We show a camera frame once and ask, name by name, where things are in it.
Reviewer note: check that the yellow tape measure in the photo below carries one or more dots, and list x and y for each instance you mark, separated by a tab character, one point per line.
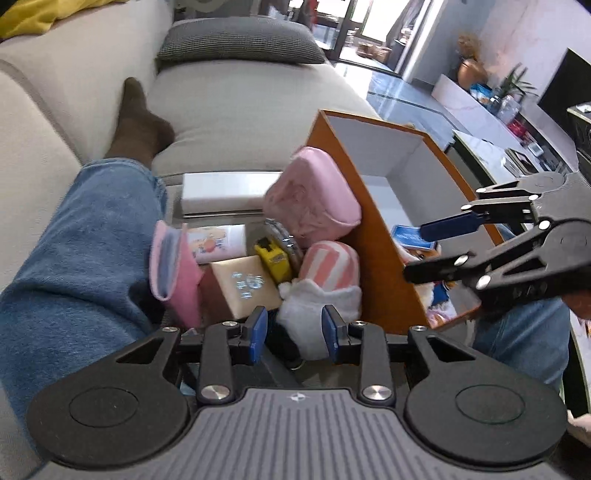
272	258

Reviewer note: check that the person's left jeans leg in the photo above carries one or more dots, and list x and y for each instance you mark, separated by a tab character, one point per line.
83	258

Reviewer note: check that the white television cabinet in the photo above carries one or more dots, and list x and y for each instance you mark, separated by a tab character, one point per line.
455	94

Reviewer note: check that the white floral cream tube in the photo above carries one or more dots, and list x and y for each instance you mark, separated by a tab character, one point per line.
212	242

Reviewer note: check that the orange cardboard box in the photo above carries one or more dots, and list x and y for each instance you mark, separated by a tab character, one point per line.
378	258

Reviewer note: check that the grey striped cushion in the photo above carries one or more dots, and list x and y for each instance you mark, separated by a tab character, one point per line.
240	41

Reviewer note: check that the plush toy with striped outfit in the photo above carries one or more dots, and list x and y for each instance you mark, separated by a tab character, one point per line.
328	267

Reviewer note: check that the yellow cloth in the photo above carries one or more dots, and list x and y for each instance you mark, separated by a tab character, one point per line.
37	14

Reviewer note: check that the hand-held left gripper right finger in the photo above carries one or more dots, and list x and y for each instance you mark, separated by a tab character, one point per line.
329	333

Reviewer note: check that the tan square jewelry pouch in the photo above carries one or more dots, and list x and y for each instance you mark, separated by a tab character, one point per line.
231	300

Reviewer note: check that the white glasses case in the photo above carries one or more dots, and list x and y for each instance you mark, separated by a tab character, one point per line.
221	189

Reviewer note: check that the black television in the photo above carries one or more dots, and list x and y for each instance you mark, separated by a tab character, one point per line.
572	87

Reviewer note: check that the pink and blue felt pouch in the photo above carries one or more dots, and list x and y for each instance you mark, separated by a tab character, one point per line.
178	272

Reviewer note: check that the round pink compact mirror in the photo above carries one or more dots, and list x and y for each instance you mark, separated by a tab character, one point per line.
290	245

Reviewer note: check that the green potted plant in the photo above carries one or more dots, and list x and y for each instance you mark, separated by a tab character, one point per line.
517	85

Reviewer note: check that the pink fabric pouch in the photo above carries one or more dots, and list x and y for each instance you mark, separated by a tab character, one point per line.
314	194

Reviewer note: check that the copper vase with dried flowers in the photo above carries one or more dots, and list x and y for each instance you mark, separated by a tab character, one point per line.
472	74

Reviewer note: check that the person's right jeans leg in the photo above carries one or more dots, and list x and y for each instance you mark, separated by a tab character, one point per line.
521	337

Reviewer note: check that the blue card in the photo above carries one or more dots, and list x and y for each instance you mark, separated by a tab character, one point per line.
406	235

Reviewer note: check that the beige sofa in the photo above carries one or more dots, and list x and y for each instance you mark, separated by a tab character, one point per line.
240	97

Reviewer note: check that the marble coffee table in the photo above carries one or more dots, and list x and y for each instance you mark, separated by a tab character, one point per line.
485	152

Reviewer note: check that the person's brown sock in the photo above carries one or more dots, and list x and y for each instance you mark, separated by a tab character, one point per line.
138	124

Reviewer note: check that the person's jeans leg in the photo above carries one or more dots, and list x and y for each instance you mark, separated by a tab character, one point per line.
521	337
83	258

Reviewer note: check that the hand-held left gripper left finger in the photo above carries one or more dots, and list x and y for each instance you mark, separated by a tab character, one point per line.
256	333

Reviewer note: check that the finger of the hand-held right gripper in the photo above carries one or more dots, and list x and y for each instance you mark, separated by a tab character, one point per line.
450	227
434	272

